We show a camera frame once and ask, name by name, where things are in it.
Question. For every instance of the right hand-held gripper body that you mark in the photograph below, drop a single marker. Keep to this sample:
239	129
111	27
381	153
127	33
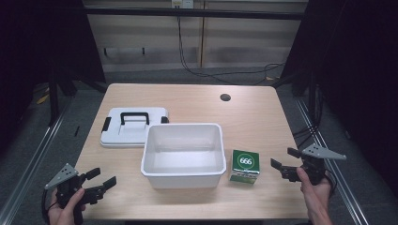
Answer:
314	170

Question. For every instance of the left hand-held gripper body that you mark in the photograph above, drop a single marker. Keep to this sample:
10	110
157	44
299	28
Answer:
66	187

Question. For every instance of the person's right hand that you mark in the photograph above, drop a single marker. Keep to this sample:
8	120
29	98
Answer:
314	192

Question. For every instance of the person's left hand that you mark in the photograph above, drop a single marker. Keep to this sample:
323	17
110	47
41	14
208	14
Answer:
64	215

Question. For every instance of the green and white box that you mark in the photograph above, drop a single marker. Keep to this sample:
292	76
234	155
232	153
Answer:
245	162

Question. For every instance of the small black stick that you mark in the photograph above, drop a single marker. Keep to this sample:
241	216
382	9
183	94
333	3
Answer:
76	131

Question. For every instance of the white plastic bin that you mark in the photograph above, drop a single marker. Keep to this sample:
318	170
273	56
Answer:
184	156

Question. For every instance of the black metal stand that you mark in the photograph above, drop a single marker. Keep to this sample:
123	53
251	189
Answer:
53	100

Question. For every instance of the black curtain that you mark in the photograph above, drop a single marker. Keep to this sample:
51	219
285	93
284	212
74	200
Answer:
37	40
359	78

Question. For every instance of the black horizontal bar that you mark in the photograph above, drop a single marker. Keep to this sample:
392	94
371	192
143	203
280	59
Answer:
194	13

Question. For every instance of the metal floor rail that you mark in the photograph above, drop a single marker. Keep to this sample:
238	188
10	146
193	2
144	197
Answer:
29	168
339	178

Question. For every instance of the white wall outlet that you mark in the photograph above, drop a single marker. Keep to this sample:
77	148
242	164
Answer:
182	3

